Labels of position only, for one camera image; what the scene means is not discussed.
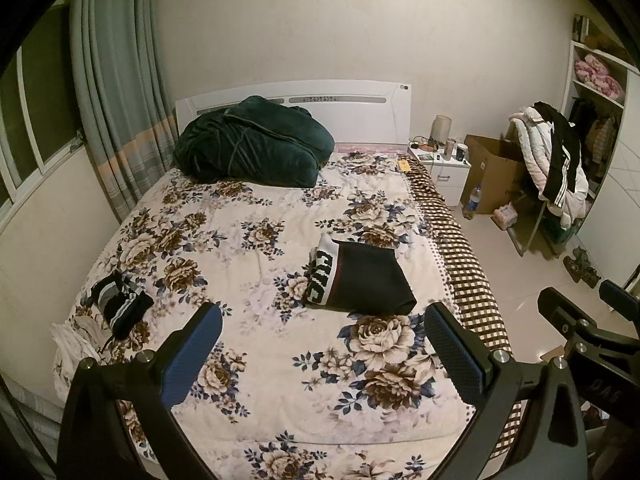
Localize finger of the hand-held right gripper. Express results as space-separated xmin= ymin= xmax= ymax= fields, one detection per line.
xmin=537 ymin=286 xmax=640 ymax=361
xmin=599 ymin=279 xmax=640 ymax=318

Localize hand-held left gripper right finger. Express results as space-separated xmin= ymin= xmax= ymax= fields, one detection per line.
xmin=424 ymin=301 xmax=589 ymax=480

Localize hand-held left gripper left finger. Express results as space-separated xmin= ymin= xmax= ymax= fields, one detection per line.
xmin=56 ymin=301 xmax=224 ymax=480

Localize black shorts with white waistband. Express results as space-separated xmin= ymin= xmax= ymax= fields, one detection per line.
xmin=302 ymin=232 xmax=418 ymax=315

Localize metal clothes rack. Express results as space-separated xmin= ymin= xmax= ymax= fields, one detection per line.
xmin=506 ymin=192 xmax=577 ymax=259

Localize hanging dark clothes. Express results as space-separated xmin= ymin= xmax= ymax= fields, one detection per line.
xmin=567 ymin=97 xmax=619 ymax=182

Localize pair of slippers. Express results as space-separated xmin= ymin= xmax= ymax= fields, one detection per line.
xmin=563 ymin=246 xmax=602 ymax=289

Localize floral printed bed blanket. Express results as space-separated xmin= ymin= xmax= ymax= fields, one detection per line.
xmin=51 ymin=152 xmax=477 ymax=480

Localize green basket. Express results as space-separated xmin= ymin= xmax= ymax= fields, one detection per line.
xmin=542 ymin=210 xmax=582 ymax=247

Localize white wardrobe shelf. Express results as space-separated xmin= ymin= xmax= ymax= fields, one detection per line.
xmin=559 ymin=39 xmax=640 ymax=283

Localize black white striped garment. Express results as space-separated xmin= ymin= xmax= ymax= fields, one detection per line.
xmin=89 ymin=269 xmax=155 ymax=342

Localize brown checkered bed sheet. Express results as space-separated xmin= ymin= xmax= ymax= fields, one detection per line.
xmin=404 ymin=160 xmax=527 ymax=461

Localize pack of small bottles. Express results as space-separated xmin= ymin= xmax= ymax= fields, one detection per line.
xmin=492 ymin=202 xmax=519 ymax=231

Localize white cloth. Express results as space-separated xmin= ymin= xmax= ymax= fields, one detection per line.
xmin=50 ymin=319 xmax=109 ymax=367

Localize plastic water bottle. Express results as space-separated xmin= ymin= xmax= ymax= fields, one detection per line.
xmin=462 ymin=183 xmax=484 ymax=220

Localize black pants with white stripes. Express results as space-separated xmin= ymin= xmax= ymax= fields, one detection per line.
xmin=532 ymin=101 xmax=584 ymax=212

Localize brown cardboard box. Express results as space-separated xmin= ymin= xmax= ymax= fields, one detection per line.
xmin=460 ymin=131 xmax=532 ymax=217

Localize chair with white jackets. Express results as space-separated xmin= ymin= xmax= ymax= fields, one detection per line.
xmin=508 ymin=104 xmax=591 ymax=229

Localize white nightstand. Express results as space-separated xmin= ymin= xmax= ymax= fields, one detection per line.
xmin=407 ymin=142 xmax=472 ymax=209

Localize beige table lamp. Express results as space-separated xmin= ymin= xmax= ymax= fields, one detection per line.
xmin=430 ymin=114 xmax=454 ymax=149

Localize dark green plush blanket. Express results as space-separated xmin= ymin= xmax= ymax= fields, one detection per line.
xmin=173 ymin=95 xmax=335 ymax=185

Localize pink floral quilt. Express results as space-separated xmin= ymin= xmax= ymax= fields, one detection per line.
xmin=573 ymin=53 xmax=626 ymax=101

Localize white bed headboard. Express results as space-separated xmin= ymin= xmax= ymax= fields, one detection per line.
xmin=174 ymin=79 xmax=412 ymax=147

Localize grey-green striped curtain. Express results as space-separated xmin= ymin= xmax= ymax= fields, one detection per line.
xmin=69 ymin=0 xmax=179 ymax=222

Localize white framed window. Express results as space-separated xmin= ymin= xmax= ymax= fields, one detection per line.
xmin=0 ymin=5 xmax=84 ymax=207

